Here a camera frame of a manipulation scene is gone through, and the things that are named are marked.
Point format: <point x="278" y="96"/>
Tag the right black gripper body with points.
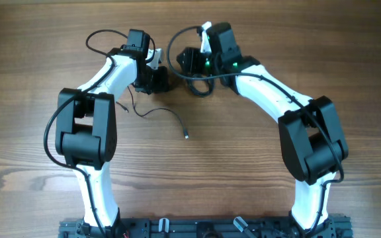
<point x="199" y="63"/>

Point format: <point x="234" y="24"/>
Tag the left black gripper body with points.
<point x="153" y="81"/>

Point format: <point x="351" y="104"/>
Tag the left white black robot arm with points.
<point x="86" y="132"/>

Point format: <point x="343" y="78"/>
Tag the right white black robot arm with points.
<point x="312" y="141"/>

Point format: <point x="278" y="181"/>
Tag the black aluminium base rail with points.
<point x="334" y="227"/>

